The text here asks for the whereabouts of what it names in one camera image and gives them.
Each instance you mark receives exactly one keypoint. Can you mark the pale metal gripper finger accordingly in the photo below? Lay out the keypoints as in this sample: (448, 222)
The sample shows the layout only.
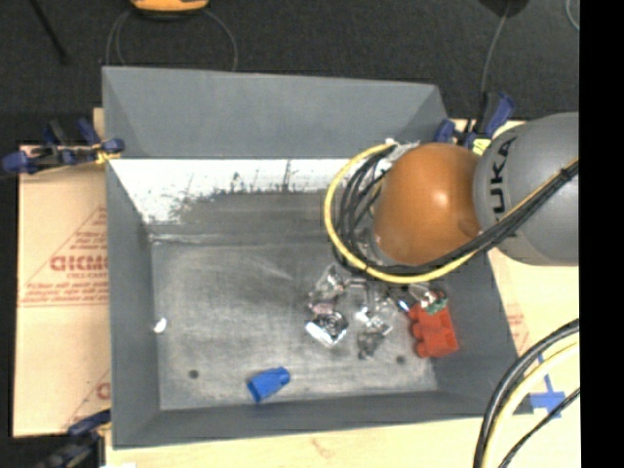
(327, 330)
(373, 333)

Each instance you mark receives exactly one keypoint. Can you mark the red toy brick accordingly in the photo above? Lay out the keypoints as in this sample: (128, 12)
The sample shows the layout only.
(436, 335)

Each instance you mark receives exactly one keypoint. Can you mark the brown cardboard board, red print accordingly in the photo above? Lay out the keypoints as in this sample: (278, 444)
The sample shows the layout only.
(58, 339)

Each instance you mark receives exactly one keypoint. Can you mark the small white object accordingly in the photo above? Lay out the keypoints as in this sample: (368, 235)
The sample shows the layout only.
(160, 325)

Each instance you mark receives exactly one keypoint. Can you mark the grey metal bin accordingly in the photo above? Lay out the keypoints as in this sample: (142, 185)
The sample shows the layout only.
(234, 300)

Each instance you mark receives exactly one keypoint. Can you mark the blue toy brick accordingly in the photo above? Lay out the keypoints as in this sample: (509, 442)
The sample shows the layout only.
(268, 384)

